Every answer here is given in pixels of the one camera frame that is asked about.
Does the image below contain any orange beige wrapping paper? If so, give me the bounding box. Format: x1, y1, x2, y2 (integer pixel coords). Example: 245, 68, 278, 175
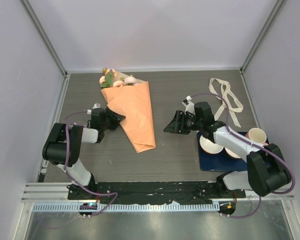
101, 70, 156, 153

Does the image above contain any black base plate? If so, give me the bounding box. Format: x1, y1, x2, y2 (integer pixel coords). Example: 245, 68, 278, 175
67, 181, 246, 205

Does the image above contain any light pink fake flower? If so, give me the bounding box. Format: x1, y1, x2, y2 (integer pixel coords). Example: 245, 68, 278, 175
121, 75, 138, 86

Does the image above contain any pink mug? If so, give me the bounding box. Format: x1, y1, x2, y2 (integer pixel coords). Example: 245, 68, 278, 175
245, 127, 268, 146

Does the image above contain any left white bowl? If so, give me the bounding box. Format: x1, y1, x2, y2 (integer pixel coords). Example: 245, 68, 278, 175
199, 136, 224, 155

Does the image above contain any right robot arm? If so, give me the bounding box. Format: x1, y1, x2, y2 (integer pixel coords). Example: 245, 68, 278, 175
164, 101, 295, 198

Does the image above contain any white bowl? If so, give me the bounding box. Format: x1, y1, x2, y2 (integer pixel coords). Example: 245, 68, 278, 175
199, 136, 224, 155
224, 147, 241, 159

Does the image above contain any cream ribbon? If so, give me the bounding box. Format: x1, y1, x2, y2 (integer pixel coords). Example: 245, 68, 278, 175
208, 78, 244, 128

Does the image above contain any white slotted cable duct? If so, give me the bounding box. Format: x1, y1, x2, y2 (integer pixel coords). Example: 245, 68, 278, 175
32, 201, 220, 213

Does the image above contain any right white bowl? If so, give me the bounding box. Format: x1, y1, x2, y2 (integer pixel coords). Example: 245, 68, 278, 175
224, 147, 241, 159

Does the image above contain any dark blue mat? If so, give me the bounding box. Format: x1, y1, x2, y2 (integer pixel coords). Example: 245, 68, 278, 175
198, 131, 272, 173

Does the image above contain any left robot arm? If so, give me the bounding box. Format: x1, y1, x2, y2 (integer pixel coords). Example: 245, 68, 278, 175
42, 107, 126, 200

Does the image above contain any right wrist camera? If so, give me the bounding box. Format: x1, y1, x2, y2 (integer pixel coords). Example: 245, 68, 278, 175
182, 95, 195, 115

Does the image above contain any peach fake flower with buds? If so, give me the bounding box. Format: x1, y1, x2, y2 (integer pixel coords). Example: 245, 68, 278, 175
99, 67, 117, 89

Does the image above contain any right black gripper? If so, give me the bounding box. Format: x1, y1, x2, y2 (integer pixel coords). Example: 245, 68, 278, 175
164, 110, 203, 135

